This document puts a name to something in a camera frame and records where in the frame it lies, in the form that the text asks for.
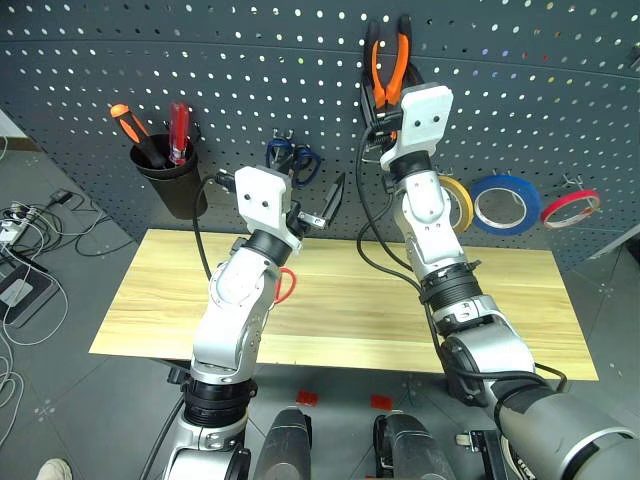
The dark grey perforated pegboard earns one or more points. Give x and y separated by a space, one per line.
250 75

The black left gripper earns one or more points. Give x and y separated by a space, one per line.
298 220

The black power adapter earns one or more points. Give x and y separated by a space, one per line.
61 197

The metal pegboard hook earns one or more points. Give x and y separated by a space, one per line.
282 135
372 159
575 182
502 176

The white power strip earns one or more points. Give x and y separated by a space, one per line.
7 232

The yellow tape roll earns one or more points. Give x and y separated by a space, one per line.
465 205

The black wheeled stand base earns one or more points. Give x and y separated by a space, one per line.
482 455

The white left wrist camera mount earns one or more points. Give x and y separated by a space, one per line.
262 197

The beige shoe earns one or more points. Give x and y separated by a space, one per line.
54 470

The blue tape roll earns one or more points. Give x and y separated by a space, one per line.
530 200

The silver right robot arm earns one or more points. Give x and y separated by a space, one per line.
430 220

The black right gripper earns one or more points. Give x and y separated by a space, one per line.
381 131

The black tray with grey device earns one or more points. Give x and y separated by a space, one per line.
20 295

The dark rounded robot leg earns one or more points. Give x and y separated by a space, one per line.
285 445
410 450

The black tool holder cup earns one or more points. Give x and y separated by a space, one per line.
172 187

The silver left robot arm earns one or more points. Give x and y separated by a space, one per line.
230 300

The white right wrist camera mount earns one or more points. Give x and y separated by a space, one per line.
422 120

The red tape roll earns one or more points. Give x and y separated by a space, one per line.
570 205

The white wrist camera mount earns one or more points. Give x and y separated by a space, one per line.
262 197
422 120

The red floor tape mark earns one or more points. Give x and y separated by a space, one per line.
307 398
382 402

